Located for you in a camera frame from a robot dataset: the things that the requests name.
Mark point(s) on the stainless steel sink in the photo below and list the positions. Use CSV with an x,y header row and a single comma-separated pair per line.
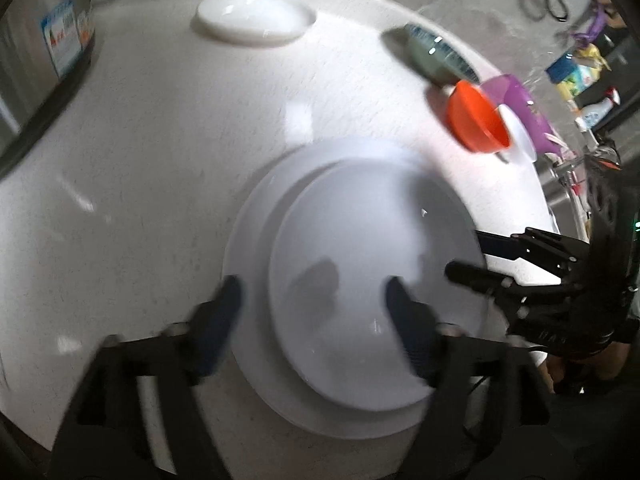
x,y
567,195

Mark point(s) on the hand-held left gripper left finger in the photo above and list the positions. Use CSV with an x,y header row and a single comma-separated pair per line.
x,y
220,327

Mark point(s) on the orange plastic bowl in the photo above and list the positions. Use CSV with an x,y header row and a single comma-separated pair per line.
x,y
470,115

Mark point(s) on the blue cup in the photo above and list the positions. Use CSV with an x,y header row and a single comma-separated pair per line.
x,y
561,66

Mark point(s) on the white spray bottle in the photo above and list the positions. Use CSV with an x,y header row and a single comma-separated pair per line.
x,y
597,110

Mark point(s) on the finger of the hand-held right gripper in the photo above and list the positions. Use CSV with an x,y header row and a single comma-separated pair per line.
x,y
480,276
525,247

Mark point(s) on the large white plate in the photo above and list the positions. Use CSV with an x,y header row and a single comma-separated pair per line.
x,y
250,270

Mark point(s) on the sink faucet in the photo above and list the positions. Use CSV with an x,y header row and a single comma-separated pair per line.
x,y
567,162

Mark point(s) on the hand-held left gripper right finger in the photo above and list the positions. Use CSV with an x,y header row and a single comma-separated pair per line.
x,y
410,330

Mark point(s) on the dark patterned ceramic bowl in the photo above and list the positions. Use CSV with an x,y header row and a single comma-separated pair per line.
x,y
430,52

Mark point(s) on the small white plate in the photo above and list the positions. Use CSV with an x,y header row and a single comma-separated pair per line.
x,y
250,15

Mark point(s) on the white bowl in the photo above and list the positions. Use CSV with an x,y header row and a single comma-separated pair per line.
x,y
517,130

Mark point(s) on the stainless steel appliance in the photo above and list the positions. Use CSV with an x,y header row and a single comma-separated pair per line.
x,y
35,50

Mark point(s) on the medium white plate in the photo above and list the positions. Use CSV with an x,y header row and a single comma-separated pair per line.
x,y
350,220

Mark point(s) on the purple plastic bowl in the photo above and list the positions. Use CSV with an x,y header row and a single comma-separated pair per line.
x,y
520,95

